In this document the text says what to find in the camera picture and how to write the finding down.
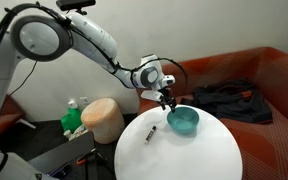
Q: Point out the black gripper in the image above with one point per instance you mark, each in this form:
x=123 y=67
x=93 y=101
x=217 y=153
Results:
x=164 y=92

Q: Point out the teal bowl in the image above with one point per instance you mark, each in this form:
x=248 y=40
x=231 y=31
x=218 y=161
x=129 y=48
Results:
x=184 y=121

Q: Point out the black and white marker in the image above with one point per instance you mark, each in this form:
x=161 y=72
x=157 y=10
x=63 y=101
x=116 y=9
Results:
x=150 y=135

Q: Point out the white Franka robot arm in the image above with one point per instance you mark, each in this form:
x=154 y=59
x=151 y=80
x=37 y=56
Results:
x=94 y=36

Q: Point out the black jacket with red lining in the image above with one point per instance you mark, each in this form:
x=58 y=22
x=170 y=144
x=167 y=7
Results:
x=230 y=100

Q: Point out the beige round pouf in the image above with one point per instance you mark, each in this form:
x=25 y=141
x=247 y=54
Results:
x=104 y=120

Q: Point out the green bottle with white pump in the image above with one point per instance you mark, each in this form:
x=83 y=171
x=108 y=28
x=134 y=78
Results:
x=71 y=120

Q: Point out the orange and black clamp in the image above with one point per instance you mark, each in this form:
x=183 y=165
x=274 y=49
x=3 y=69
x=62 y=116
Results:
x=81 y=161

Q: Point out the red patterned sofa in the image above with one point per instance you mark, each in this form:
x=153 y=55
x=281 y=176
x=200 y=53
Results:
x=277 y=83

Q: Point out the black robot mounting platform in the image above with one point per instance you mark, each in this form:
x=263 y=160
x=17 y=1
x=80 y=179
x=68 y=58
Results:
x=60 y=154

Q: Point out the red chair with white legs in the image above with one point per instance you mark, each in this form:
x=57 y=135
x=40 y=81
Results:
x=7 y=113

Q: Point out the white wall outlet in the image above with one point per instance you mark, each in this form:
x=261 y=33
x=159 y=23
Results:
x=83 y=100

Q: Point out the black camera on stand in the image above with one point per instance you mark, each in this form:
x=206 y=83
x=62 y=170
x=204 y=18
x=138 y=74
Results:
x=75 y=4

